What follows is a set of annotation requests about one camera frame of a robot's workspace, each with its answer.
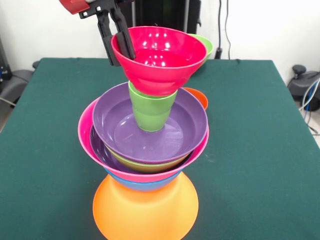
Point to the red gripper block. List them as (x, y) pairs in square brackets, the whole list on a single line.
[(75, 5)]

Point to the small red-pink plastic bowl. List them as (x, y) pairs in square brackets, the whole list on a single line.
[(160, 75)]

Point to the green plastic cup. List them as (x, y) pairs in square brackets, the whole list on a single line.
[(152, 112)]

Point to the large pink plastic bowl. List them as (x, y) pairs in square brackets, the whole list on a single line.
[(86, 140)]

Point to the purple plastic bowl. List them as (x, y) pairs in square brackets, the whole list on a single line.
[(185, 130), (98, 152)]

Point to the green plastic bowl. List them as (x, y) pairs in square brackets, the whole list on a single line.
[(145, 168), (208, 47)]

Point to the blue plastic bowl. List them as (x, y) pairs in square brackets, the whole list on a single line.
[(147, 187)]

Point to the large orange plastic bowl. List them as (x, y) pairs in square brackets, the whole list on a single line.
[(145, 217)]

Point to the small orange-red plastic bowl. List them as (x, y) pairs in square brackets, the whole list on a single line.
[(201, 98)]

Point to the dark green tablecloth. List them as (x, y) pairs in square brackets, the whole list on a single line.
[(37, 150)]

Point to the black pedestal column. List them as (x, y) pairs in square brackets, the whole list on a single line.
[(162, 12)]

